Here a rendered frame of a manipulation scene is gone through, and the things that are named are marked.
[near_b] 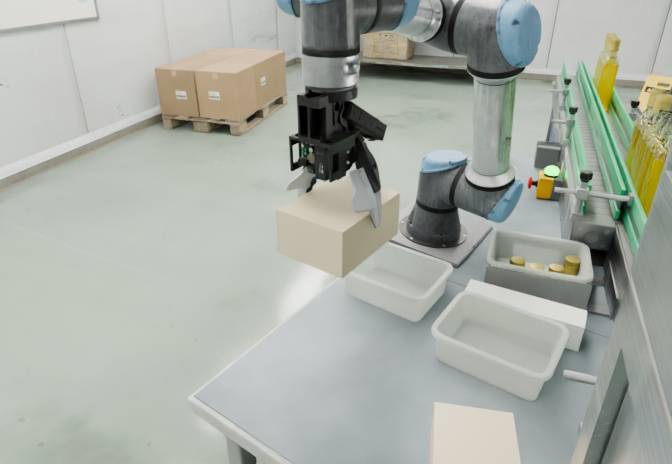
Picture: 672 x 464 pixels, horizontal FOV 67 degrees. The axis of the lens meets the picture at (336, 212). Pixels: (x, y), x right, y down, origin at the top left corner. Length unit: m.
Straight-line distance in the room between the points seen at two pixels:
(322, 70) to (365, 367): 0.59
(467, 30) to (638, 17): 6.31
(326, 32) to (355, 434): 0.63
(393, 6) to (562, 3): 6.54
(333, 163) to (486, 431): 0.46
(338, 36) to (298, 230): 0.27
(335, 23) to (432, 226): 0.83
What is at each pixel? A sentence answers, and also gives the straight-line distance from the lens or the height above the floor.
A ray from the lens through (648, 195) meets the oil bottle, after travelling 1.31.
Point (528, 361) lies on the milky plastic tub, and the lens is 1.09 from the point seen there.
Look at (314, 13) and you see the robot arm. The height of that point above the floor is 1.40.
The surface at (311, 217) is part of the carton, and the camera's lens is 0.72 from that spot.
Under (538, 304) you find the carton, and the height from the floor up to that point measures 0.81.
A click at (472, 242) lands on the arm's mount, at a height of 0.76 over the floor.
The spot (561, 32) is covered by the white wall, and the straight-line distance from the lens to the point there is 7.26.
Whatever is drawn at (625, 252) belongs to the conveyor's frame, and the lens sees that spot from 1.27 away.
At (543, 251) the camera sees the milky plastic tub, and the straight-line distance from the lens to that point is 1.35.
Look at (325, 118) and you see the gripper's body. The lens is 0.66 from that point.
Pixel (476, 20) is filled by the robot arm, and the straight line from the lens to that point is 1.05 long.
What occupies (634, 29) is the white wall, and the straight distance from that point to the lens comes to 7.33.
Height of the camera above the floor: 1.46
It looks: 27 degrees down
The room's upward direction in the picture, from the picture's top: straight up
